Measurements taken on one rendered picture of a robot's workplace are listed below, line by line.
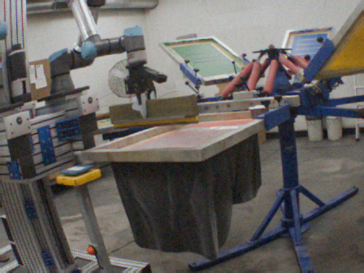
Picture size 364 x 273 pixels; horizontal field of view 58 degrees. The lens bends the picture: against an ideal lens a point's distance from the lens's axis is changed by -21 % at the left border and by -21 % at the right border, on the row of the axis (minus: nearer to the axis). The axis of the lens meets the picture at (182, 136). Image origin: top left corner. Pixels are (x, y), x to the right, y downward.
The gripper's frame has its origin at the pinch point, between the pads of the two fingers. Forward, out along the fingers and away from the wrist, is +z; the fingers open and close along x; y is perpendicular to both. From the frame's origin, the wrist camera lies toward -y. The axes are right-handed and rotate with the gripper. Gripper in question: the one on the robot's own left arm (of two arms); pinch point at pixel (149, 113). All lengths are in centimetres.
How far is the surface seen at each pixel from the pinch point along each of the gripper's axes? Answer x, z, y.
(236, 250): -83, 104, 23
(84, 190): 31.7, 20.3, 9.7
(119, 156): 14.3, 12.2, 5.6
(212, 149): 7.8, 12.1, -29.5
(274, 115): -43, 10, -31
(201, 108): -68, 8, 23
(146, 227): 3.7, 45.5, 10.5
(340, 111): -97, 18, -53
